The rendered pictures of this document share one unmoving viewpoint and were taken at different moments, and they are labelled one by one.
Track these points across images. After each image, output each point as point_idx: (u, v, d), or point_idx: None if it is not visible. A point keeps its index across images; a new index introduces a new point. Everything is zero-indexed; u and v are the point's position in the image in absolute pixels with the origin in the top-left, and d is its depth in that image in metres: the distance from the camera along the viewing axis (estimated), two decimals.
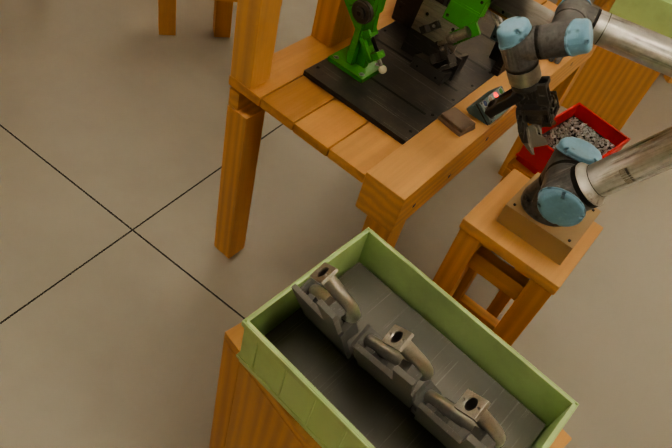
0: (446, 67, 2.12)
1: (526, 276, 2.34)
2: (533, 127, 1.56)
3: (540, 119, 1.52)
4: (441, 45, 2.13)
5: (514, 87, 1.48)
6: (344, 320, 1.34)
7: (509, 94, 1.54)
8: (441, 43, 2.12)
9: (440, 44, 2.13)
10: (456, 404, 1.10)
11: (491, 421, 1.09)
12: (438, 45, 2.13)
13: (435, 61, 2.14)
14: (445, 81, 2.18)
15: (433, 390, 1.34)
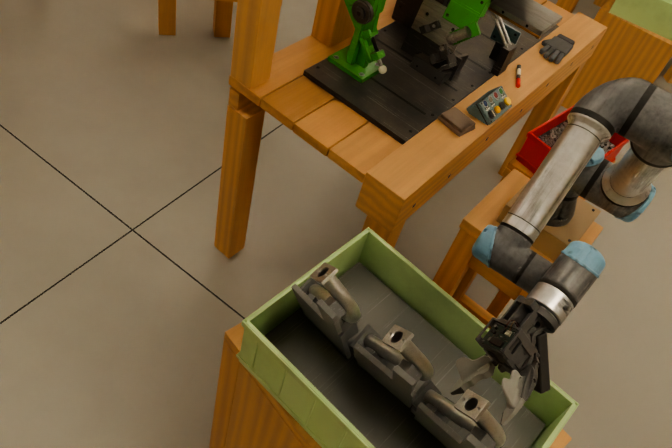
0: (446, 67, 2.12)
1: None
2: (486, 355, 1.14)
3: None
4: None
5: None
6: (344, 320, 1.34)
7: None
8: None
9: None
10: (456, 404, 1.10)
11: (491, 421, 1.09)
12: None
13: (435, 61, 2.14)
14: (445, 81, 2.18)
15: (433, 390, 1.34)
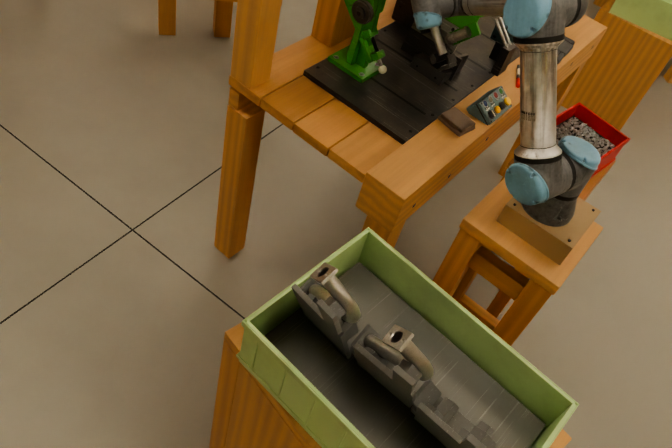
0: (446, 67, 2.12)
1: (526, 276, 2.34)
2: None
3: None
4: None
5: None
6: (344, 320, 1.34)
7: None
8: None
9: None
10: None
11: None
12: None
13: (435, 61, 2.14)
14: (445, 81, 2.18)
15: (441, 54, 2.13)
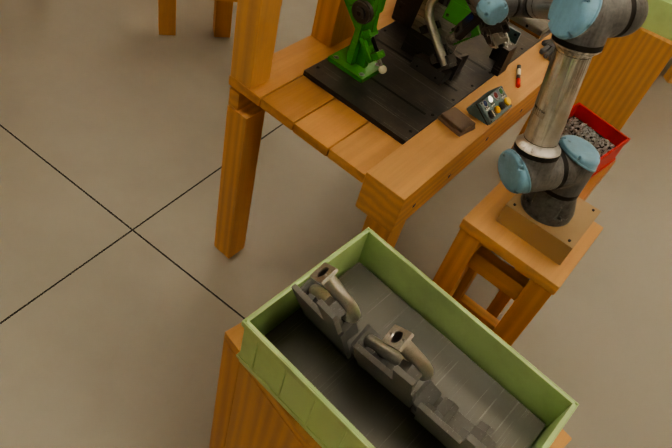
0: (446, 67, 2.12)
1: (526, 276, 2.34)
2: (495, 34, 1.98)
3: (501, 28, 1.94)
4: None
5: (477, 13, 1.88)
6: (344, 320, 1.34)
7: (472, 18, 1.93)
8: None
9: None
10: None
11: None
12: None
13: (435, 61, 2.14)
14: (445, 81, 2.18)
15: (444, 66, 2.14)
